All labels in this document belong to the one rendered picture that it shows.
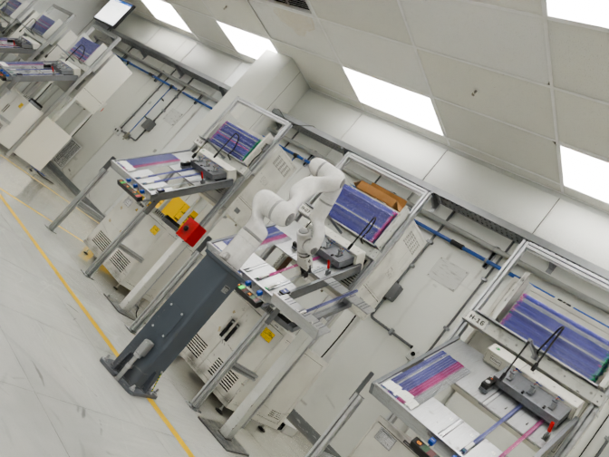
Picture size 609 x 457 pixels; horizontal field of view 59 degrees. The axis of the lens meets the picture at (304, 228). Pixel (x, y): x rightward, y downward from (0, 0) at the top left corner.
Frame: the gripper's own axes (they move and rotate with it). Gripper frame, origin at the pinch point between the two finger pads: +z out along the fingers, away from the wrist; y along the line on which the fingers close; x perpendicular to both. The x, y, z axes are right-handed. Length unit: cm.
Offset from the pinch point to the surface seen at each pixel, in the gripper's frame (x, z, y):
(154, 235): 32, 33, 141
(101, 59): -69, -5, 456
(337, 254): -27.5, -0.4, 0.5
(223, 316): 38, 38, 37
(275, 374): 50, 19, -36
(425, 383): 8, 1, -99
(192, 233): 25, 7, 90
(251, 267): 21.9, -2.2, 23.8
